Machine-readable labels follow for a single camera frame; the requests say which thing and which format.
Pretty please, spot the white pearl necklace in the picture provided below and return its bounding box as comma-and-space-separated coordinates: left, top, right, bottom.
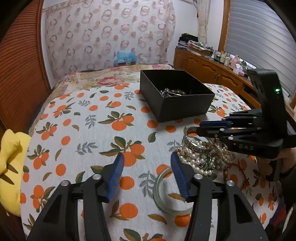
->
176, 138, 238, 176

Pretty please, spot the black jewelry box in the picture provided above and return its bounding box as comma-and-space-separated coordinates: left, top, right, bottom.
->
140, 69, 215, 123

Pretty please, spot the red cord bracelet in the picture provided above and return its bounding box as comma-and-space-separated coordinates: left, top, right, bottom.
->
223, 162, 251, 189

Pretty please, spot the pale jade bangle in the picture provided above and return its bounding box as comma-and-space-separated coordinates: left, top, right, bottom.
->
153, 166, 193, 216

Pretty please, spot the silver carved bangle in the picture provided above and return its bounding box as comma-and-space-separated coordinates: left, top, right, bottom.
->
182, 126, 218, 153

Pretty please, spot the person's right hand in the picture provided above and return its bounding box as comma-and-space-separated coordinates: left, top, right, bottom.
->
257, 147, 295, 180

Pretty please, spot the wooden sideboard cabinet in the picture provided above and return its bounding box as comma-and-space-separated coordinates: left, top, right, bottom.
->
174, 48, 260, 108

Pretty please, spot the pink tissue box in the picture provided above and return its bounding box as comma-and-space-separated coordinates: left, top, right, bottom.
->
233, 63, 245, 76

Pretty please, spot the cosmetic bottles group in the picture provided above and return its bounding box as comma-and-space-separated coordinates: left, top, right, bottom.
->
213, 51, 240, 70

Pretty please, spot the orange print tablecloth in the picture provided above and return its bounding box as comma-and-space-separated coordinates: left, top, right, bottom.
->
20, 82, 284, 241

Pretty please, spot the stack of folded clothes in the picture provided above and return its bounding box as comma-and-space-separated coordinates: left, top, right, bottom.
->
176, 33, 214, 56

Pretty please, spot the yellow plush toy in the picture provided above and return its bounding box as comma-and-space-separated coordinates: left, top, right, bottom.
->
1, 129, 31, 217

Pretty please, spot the grey window blind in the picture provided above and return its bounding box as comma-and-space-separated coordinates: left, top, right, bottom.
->
225, 1, 295, 99

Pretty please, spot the blue wrapped box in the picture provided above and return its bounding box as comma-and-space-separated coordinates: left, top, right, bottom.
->
114, 51, 137, 66

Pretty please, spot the beige tied curtain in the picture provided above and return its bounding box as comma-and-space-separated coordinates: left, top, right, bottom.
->
197, 0, 210, 44

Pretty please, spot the floral bedspread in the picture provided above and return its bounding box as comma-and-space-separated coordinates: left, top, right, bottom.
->
54, 64, 173, 94

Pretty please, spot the wooden louvered wardrobe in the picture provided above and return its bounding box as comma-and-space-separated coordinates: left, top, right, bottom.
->
1, 1, 51, 134

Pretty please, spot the pink circle pattern curtain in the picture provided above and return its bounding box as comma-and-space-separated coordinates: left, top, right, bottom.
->
45, 1, 176, 80

